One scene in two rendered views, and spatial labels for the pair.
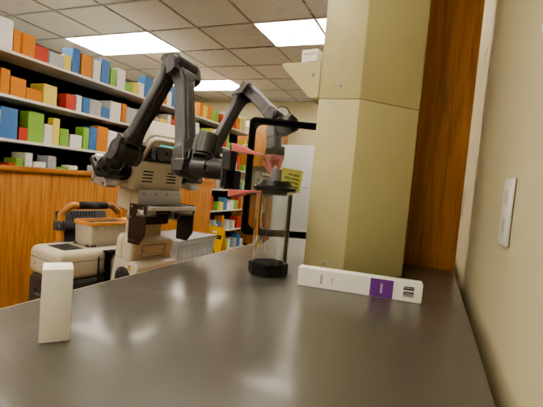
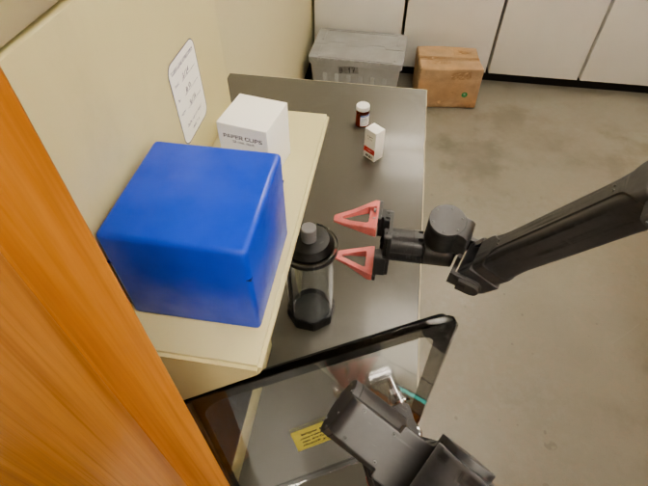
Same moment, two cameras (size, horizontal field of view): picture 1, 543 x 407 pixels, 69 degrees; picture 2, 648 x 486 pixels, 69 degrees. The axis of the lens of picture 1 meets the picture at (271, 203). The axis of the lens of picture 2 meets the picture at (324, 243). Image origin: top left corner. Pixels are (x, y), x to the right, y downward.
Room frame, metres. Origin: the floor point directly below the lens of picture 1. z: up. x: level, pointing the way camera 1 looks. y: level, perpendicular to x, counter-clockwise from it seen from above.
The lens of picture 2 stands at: (1.57, -0.11, 1.82)
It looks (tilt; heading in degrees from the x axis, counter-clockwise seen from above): 49 degrees down; 167
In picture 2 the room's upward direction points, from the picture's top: straight up
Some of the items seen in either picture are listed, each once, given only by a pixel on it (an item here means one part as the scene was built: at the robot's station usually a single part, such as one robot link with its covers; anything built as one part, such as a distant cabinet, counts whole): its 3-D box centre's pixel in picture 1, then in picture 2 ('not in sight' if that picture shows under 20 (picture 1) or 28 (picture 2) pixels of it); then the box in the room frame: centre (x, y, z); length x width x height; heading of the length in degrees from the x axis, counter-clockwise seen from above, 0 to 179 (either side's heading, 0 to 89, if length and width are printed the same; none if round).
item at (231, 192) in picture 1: (242, 184); (359, 253); (1.04, 0.08, 1.16); 0.09 x 0.07 x 0.07; 68
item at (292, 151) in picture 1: (289, 179); (324, 428); (1.35, -0.05, 1.19); 0.30 x 0.01 x 0.40; 96
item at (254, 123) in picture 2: (313, 62); (256, 138); (1.18, -0.09, 1.54); 0.05 x 0.05 x 0.06; 58
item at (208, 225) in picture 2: not in sight; (206, 233); (1.31, -0.14, 1.56); 0.10 x 0.10 x 0.09; 68
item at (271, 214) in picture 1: (271, 227); (310, 279); (1.01, -0.01, 1.06); 0.11 x 0.11 x 0.21
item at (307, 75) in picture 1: (316, 94); (249, 239); (1.24, -0.11, 1.46); 0.32 x 0.11 x 0.10; 158
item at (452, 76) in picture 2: not in sight; (445, 76); (-1.13, 1.35, 0.14); 0.41 x 0.33 x 0.29; 74
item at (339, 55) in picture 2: not in sight; (358, 68); (-1.32, 0.79, 0.17); 0.60 x 0.42 x 0.33; 66
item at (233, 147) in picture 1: (246, 158); (361, 226); (1.04, 0.08, 1.23); 0.09 x 0.07 x 0.07; 68
